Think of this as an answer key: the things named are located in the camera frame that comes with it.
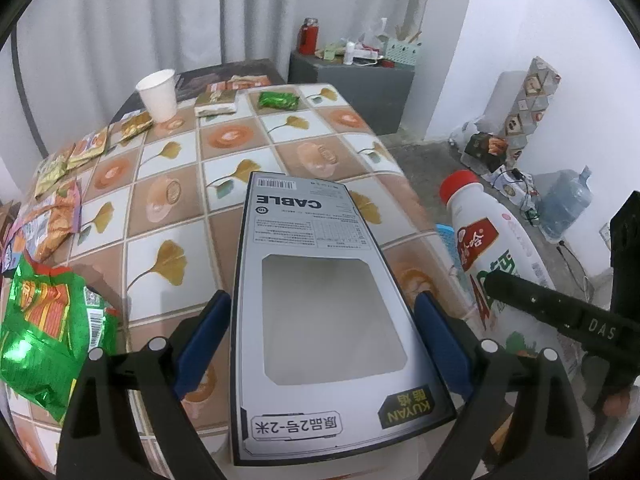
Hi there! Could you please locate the dark table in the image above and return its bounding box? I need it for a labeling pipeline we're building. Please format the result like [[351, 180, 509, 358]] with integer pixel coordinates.
[[120, 59, 287, 111]]

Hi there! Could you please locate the white power strip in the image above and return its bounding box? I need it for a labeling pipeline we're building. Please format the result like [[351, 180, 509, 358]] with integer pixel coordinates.
[[492, 170, 538, 206]]

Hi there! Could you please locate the patterned cardboard box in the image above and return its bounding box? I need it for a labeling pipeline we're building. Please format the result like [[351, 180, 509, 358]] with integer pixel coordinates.
[[502, 56, 562, 171]]

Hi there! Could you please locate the patterned tablecloth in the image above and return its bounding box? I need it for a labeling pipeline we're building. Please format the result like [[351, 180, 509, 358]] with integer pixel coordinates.
[[0, 82, 481, 480]]

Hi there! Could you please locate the red thermos bottle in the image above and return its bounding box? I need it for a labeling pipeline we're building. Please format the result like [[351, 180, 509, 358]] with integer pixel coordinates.
[[298, 17, 319, 56]]

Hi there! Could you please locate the grey cabinet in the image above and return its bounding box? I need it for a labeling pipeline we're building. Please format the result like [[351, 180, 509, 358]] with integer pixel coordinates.
[[289, 50, 416, 136]]

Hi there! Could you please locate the white paper cup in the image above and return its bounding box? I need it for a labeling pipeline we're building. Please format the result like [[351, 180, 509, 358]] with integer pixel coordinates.
[[136, 68, 177, 124]]

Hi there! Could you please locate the white curtain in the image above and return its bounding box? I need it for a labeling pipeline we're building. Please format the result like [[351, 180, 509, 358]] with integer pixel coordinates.
[[15, 0, 478, 156]]

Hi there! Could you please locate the large green snack bag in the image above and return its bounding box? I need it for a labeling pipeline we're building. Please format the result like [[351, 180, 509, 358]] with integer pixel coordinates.
[[0, 255, 121, 408]]

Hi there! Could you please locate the person's right hand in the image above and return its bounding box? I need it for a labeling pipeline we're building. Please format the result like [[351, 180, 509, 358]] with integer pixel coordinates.
[[602, 389, 633, 418]]

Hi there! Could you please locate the black cable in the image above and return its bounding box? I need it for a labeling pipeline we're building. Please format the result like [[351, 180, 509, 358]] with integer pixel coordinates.
[[557, 242, 596, 301]]

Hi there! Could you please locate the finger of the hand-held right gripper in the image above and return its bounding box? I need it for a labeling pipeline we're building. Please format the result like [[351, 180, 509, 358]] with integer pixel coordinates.
[[482, 270, 588, 341]]

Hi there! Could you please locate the clear water jug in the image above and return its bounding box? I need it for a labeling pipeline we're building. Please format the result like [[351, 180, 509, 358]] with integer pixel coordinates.
[[537, 166, 593, 240]]

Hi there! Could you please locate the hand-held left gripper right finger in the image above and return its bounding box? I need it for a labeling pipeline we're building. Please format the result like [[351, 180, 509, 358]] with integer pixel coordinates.
[[414, 291, 591, 480]]

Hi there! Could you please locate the white red-capped drink bottle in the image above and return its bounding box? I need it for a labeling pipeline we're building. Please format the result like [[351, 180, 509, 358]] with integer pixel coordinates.
[[439, 170, 581, 376]]

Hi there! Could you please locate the orange flat snack packet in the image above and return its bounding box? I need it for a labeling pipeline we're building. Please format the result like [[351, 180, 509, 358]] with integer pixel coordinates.
[[227, 75, 271, 92]]

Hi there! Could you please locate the black orange snack bag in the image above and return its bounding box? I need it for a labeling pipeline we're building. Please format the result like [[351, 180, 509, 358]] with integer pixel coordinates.
[[464, 131, 508, 173]]

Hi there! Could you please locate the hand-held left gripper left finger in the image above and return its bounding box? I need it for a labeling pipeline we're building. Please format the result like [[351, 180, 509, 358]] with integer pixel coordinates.
[[56, 290, 236, 480]]

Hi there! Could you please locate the gold snack packet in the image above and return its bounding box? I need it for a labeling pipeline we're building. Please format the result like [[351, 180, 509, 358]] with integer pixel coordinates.
[[120, 112, 153, 141]]

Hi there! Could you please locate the yellow green snack packet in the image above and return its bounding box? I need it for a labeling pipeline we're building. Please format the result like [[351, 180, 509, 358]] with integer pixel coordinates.
[[34, 152, 68, 198]]

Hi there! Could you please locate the white windowed cable box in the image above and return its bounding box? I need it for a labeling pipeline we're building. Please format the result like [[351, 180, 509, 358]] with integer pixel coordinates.
[[229, 171, 457, 467]]

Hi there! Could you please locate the small green snack packet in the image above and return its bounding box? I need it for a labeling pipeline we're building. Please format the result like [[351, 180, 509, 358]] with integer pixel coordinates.
[[257, 90, 299, 111]]

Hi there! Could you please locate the clear plastic bag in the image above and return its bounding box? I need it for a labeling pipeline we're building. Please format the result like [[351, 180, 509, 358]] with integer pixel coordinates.
[[360, 17, 391, 51]]

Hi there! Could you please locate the yellow purple snack packet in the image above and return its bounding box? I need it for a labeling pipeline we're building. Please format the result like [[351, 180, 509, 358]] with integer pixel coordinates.
[[67, 127, 111, 168]]

